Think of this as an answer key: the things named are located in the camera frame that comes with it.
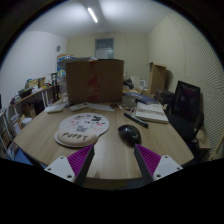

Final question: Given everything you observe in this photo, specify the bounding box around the white remote control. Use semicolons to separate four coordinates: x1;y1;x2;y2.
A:
69;102;91;112

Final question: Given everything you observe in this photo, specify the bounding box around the cluttered wooden side desk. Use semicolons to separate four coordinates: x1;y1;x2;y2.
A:
9;74;61;121

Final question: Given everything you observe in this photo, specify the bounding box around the tall open cardboard box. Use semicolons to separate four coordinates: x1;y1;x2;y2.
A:
146;61;168;96

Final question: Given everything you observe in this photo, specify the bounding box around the black marker pen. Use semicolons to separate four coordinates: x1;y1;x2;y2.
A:
123;112;150;129

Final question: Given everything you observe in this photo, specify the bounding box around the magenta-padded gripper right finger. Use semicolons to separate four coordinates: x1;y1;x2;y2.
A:
133;143;184;185

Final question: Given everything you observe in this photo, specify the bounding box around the white paper sheet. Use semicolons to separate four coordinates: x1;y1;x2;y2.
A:
89;103;117;112

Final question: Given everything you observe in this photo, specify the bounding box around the white rack with books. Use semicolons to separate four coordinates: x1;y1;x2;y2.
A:
0;106;16;158

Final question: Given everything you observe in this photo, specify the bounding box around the black computer mouse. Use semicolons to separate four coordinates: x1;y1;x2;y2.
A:
117;124;142;147

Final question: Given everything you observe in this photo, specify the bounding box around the blue book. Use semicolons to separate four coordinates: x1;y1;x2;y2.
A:
123;91;159;105

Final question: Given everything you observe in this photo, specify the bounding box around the large red-taped cardboard box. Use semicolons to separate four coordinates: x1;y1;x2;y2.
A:
65;58;125;104

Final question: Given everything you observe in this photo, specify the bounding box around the black office chair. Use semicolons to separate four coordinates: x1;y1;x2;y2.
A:
165;79;205;148

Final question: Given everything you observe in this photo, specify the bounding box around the blue and white carton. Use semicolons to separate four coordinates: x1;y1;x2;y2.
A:
55;53;76;79

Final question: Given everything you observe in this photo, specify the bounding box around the ceiling tube light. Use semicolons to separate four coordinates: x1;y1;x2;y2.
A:
87;7;99;24

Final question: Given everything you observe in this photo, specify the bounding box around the grey door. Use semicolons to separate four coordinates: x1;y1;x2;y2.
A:
94;37;115;60

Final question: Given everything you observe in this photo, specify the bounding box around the white book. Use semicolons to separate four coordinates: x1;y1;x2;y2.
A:
134;101;170;124

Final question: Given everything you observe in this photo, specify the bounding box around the flat white case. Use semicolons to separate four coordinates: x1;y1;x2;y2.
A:
46;104;65;114

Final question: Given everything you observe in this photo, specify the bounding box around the round printed pink mouse pad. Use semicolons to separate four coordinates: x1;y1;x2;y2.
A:
53;112;110;149

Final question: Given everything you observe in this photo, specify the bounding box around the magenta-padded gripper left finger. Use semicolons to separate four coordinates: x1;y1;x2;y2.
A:
44;143;96;187

